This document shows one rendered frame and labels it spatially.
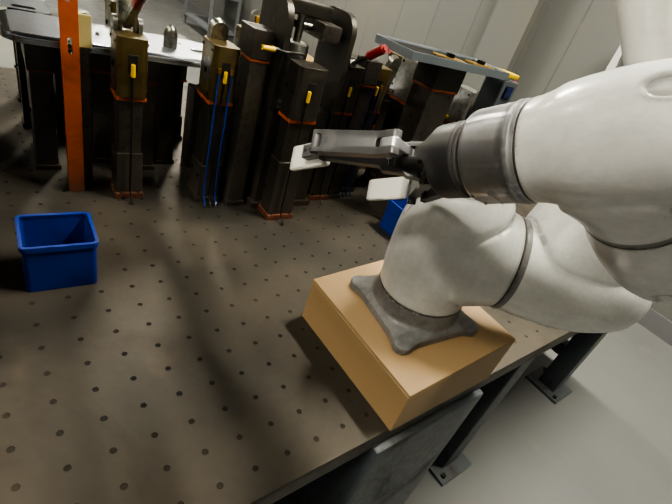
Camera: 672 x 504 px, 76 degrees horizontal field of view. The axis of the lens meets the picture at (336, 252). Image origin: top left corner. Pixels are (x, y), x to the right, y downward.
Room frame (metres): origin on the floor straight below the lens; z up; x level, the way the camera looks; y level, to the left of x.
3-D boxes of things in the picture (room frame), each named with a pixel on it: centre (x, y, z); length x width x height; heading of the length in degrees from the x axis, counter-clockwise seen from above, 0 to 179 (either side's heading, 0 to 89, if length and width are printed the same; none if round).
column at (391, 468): (0.65, -0.16, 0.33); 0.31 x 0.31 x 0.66; 46
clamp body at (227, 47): (0.95, 0.36, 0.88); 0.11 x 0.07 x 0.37; 43
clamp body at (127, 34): (0.85, 0.51, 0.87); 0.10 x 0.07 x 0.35; 43
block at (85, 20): (0.84, 0.60, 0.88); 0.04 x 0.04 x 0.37; 43
